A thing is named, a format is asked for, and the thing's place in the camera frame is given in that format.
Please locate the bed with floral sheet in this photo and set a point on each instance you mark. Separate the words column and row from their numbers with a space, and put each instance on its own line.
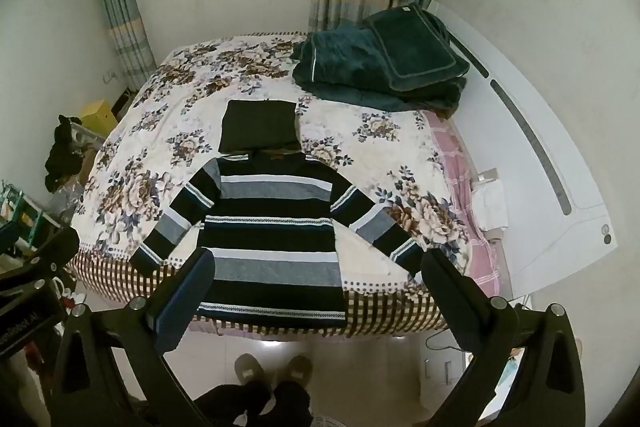
column 200, row 72

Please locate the green rack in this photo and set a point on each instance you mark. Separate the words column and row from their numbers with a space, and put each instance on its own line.
column 22, row 217

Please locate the pile of black clothes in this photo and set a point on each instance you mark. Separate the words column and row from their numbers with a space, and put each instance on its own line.
column 62, row 152

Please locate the wall socket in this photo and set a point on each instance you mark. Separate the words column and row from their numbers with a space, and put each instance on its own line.
column 110, row 77

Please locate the white cloth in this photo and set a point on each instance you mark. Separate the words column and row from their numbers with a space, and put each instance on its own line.
column 490, row 204

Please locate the dark green quilt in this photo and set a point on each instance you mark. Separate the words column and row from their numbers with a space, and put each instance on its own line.
column 340, row 67

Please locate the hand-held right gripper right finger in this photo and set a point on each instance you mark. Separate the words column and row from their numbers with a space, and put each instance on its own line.
column 452, row 297

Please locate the white bed headboard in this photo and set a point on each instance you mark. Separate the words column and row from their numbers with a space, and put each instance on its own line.
column 525, row 167

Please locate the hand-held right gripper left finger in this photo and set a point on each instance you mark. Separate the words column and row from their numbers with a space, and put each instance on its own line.
column 176, row 302

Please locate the black folded cloth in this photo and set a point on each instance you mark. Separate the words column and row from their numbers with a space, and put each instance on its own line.
column 257, row 124

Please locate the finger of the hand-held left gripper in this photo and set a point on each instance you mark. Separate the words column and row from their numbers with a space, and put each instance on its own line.
column 55, row 249

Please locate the grey slipper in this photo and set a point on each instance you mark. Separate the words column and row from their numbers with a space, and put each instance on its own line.
column 296, row 371
column 252, row 369

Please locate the black grey white striped sweater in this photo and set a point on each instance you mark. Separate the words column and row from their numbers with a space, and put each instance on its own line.
column 270, row 237

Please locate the pink checked sheet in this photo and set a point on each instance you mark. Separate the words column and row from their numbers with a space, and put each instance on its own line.
column 462, row 192

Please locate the yellow box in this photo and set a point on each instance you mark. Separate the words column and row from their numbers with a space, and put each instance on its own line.
column 100, row 117

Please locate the dark green pillow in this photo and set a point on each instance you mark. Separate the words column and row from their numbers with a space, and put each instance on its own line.
column 417, row 47

